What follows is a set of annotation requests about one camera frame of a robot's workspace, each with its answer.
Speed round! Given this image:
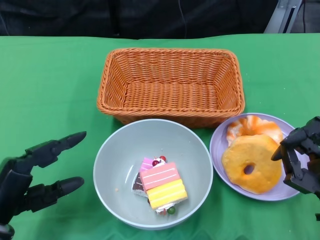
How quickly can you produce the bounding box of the orange striped bread bun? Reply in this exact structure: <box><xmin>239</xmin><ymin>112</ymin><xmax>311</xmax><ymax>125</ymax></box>
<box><xmin>221</xmin><ymin>134</ymin><xmax>283</xmax><ymax>195</ymax></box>

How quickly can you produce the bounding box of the orange wicker basket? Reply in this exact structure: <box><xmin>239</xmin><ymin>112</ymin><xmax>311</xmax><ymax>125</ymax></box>
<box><xmin>96</xmin><ymin>47</ymin><xmax>246</xmax><ymax>129</ymax></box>

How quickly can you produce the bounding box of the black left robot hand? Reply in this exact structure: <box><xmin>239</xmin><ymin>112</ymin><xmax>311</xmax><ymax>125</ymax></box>
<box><xmin>0</xmin><ymin>131</ymin><xmax>88</xmax><ymax>225</ymax></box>

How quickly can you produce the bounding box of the yellow layered cake slice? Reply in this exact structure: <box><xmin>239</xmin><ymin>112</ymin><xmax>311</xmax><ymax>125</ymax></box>
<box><xmin>145</xmin><ymin>178</ymin><xmax>189</xmax><ymax>216</ymax></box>

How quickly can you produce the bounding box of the lilac plate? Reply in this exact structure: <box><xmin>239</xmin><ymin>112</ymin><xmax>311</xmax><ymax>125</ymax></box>
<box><xmin>209</xmin><ymin>112</ymin><xmax>303</xmax><ymax>202</ymax></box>

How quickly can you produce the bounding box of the orange striped ring bread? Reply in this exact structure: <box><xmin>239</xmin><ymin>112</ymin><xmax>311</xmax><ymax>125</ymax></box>
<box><xmin>226</xmin><ymin>115</ymin><xmax>284</xmax><ymax>148</ymax></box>

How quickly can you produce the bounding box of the black backdrop curtain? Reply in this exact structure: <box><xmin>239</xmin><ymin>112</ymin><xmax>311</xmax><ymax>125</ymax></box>
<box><xmin>0</xmin><ymin>0</ymin><xmax>280</xmax><ymax>40</ymax></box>

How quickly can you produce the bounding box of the grey bowl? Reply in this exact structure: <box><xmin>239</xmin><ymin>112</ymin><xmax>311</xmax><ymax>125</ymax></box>
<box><xmin>93</xmin><ymin>118</ymin><xmax>214</xmax><ymax>230</ymax></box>

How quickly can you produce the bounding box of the thin black hanging cable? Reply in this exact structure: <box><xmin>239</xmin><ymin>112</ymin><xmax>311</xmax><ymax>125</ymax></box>
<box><xmin>178</xmin><ymin>0</ymin><xmax>188</xmax><ymax>38</ymax></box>

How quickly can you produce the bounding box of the green tablecloth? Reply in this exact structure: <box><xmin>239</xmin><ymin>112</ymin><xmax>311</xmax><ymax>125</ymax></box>
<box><xmin>0</xmin><ymin>33</ymin><xmax>320</xmax><ymax>240</ymax></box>

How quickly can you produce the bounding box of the grey metal frame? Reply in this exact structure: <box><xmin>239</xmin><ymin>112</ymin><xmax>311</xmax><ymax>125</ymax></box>
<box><xmin>263</xmin><ymin>0</ymin><xmax>305</xmax><ymax>35</ymax></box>

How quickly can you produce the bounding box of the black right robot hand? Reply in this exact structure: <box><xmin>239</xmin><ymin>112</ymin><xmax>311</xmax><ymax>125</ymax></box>
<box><xmin>271</xmin><ymin>116</ymin><xmax>320</xmax><ymax>198</ymax></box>

